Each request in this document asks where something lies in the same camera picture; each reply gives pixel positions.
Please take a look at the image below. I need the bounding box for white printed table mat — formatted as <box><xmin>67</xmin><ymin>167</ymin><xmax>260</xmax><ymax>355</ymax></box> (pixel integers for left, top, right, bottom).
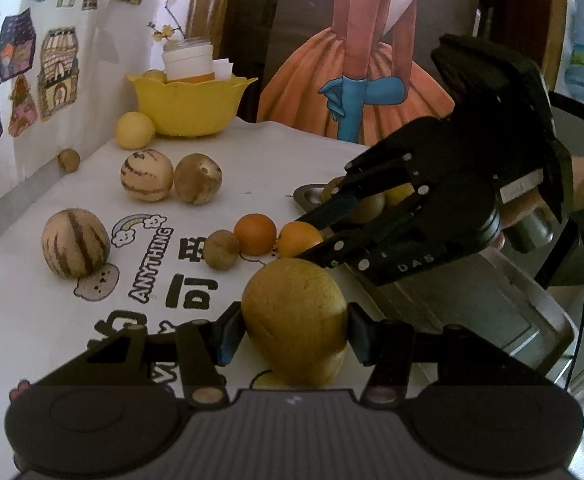
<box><xmin>0</xmin><ymin>118</ymin><xmax>439</xmax><ymax>480</ymax></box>

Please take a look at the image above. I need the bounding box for orange tangerine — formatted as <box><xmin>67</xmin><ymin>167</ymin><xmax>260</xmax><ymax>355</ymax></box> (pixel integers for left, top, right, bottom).
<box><xmin>276</xmin><ymin>221</ymin><xmax>324</xmax><ymax>258</ymax></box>
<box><xmin>234</xmin><ymin>214</ymin><xmax>277</xmax><ymax>256</ymax></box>

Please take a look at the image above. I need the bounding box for yellow pear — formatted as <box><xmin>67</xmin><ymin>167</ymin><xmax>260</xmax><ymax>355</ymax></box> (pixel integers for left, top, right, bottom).
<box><xmin>241</xmin><ymin>258</ymin><xmax>347</xmax><ymax>388</ymax></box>

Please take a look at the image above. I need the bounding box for small brown round fruit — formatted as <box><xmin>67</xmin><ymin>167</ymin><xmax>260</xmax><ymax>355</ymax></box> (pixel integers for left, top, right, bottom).
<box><xmin>203</xmin><ymin>230</ymin><xmax>240</xmax><ymax>271</ymax></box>

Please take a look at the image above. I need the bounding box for small yellow lemon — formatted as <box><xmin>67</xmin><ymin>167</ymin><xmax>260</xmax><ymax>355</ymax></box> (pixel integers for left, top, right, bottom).
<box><xmin>114</xmin><ymin>112</ymin><xmax>155</xmax><ymax>150</ymax></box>

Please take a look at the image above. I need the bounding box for brownish striped melon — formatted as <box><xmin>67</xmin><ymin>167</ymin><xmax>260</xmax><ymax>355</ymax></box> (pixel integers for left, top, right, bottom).
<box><xmin>174</xmin><ymin>153</ymin><xmax>222</xmax><ymax>205</ymax></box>

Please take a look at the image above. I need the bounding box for brown kiwi with sticker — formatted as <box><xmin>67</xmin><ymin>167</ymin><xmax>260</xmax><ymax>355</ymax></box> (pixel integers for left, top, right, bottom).
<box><xmin>348</xmin><ymin>193</ymin><xmax>386</xmax><ymax>224</ymax></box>

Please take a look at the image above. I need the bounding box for wooden door frame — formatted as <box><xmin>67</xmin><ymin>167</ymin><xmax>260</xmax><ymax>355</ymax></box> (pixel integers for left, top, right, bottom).
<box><xmin>186</xmin><ymin>0</ymin><xmax>228</xmax><ymax>58</ymax></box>

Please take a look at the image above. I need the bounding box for folded white paper piece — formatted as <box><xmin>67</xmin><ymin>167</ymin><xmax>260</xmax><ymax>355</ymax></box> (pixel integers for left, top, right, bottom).
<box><xmin>213</xmin><ymin>58</ymin><xmax>234</xmax><ymax>80</ymax></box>

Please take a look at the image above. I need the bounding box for yellow flower sprig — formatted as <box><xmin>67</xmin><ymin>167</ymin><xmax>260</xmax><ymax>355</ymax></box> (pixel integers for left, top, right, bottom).
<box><xmin>146</xmin><ymin>0</ymin><xmax>186</xmax><ymax>44</ymax></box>

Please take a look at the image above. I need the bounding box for black cable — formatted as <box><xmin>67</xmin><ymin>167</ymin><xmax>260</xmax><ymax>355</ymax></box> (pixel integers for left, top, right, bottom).
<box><xmin>563</xmin><ymin>209</ymin><xmax>584</xmax><ymax>391</ymax></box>

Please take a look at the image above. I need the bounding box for yellow plastic bowl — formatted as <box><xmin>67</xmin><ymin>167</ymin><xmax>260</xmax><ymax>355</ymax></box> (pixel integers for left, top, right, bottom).
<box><xmin>126</xmin><ymin>74</ymin><xmax>256</xmax><ymax>138</ymax></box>

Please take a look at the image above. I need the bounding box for person right hand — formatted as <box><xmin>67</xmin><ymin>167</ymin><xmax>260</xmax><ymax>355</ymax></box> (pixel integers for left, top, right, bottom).
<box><xmin>493</xmin><ymin>188</ymin><xmax>545</xmax><ymax>250</ymax></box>

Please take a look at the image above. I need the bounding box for white and orange jar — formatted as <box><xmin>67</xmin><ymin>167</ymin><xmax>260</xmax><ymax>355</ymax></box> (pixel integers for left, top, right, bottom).
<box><xmin>162</xmin><ymin>37</ymin><xmax>214</xmax><ymax>82</ymax></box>

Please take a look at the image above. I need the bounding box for metal tray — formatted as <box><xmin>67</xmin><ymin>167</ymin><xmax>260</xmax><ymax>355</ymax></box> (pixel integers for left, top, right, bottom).
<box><xmin>291</xmin><ymin>182</ymin><xmax>576</xmax><ymax>371</ymax></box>

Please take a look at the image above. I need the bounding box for striped pepino melon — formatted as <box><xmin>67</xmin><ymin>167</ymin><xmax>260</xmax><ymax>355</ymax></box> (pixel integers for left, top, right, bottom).
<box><xmin>120</xmin><ymin>150</ymin><xmax>174</xmax><ymax>203</ymax></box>
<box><xmin>42</xmin><ymin>208</ymin><xmax>111</xmax><ymax>278</ymax></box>

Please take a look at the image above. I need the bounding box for yellow fruit in bowl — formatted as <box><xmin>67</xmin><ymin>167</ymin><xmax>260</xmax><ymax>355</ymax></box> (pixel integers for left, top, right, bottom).
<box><xmin>142</xmin><ymin>70</ymin><xmax>166</xmax><ymax>84</ymax></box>

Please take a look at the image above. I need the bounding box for houses drawing paper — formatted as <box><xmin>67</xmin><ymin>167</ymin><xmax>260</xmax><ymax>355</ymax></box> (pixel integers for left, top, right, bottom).
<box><xmin>0</xmin><ymin>0</ymin><xmax>142</xmax><ymax>171</ymax></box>

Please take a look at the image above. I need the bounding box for girl in orange dress painting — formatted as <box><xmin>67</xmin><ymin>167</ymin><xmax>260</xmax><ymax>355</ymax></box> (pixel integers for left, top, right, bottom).
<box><xmin>256</xmin><ymin>0</ymin><xmax>455</xmax><ymax>146</ymax></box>

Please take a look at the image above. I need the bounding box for green yellow apple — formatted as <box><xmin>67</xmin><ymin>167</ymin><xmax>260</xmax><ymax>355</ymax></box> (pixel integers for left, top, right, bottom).
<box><xmin>384</xmin><ymin>183</ymin><xmax>414</xmax><ymax>207</ymax></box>

